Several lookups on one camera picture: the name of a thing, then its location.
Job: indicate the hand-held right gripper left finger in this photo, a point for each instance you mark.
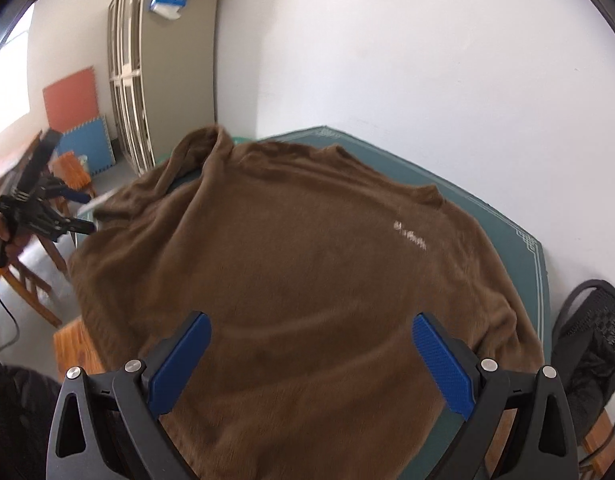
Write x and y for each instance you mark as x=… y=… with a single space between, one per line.
x=180 y=361

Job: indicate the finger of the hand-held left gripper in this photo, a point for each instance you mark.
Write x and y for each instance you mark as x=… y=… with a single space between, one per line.
x=72 y=195
x=77 y=226

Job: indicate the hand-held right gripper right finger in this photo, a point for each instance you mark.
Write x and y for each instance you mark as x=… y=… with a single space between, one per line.
x=445 y=366

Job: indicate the brown fleece sweater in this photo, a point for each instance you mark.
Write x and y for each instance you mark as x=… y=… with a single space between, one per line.
x=297 y=260

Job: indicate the blue foam mat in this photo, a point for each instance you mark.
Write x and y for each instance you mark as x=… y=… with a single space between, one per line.
x=90 y=142

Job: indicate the wooden chair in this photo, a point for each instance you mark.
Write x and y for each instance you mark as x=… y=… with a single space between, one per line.
x=32 y=280

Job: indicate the red foam mat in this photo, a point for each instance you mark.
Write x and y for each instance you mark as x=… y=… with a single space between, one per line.
x=70 y=100

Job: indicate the teal table mat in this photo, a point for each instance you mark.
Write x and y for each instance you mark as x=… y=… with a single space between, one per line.
x=507 y=240

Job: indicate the beige cabinet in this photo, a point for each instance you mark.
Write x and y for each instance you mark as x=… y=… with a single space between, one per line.
x=182 y=70

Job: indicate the black mesh chair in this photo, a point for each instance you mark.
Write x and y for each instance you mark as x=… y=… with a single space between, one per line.
x=602 y=310

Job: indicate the wooden bench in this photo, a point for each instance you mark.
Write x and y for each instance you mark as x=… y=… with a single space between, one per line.
x=597 y=435

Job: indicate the person's dark clothing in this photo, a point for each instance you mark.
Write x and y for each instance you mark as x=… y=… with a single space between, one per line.
x=12 y=410

